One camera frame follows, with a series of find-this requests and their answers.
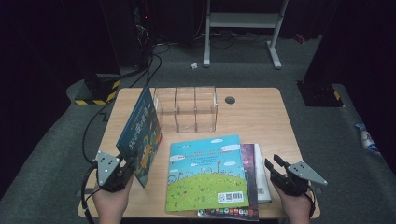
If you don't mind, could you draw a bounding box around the clear acrylic book rack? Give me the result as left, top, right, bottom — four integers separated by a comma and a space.
152, 86, 219, 134

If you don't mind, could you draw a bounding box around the dark purple book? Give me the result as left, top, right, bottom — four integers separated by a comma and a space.
197, 143, 261, 222

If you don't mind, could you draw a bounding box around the hand-held gripper black cable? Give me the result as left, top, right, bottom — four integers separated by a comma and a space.
303, 186, 317, 218
80, 162, 101, 224

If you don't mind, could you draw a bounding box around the white metal frame desk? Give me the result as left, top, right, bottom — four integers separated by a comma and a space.
203, 0, 290, 70

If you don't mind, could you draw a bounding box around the right hand-held gripper black cable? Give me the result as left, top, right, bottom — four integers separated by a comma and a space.
303, 186, 317, 218

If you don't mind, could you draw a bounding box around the thick white book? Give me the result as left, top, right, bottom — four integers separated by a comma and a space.
253, 143, 273, 204

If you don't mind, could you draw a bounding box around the light blue green picture book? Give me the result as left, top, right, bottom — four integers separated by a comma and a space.
165, 133, 250, 213

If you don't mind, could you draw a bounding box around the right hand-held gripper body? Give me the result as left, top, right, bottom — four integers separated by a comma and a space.
270, 161, 329, 198

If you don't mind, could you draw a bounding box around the left hand-held gripper black cable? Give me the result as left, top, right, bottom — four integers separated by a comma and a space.
80, 162, 101, 224

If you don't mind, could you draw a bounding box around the black yellow striped stand base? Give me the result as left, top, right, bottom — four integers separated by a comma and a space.
74, 74, 121, 106
297, 79, 346, 108

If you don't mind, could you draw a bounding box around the dark blue picture book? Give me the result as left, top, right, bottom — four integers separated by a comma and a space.
116, 85, 163, 189

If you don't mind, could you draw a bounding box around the dark equipment rack with wires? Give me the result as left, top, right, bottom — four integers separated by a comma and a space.
130, 0, 155, 70

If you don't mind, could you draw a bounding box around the bundle of black cables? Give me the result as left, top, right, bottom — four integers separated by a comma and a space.
194, 29, 272, 50

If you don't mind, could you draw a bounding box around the black floor cable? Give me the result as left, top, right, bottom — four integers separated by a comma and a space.
129, 42, 172, 89
81, 99, 117, 164

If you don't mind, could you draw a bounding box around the person's left hand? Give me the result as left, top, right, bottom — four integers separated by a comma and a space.
92, 175, 134, 224

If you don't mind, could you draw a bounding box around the blue white packet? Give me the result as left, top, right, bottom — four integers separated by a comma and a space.
354, 122, 379, 154

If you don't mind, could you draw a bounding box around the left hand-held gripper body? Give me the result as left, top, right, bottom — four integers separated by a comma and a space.
95, 150, 137, 193

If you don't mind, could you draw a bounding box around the person's right hand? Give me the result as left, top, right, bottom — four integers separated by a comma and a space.
274, 183, 314, 224

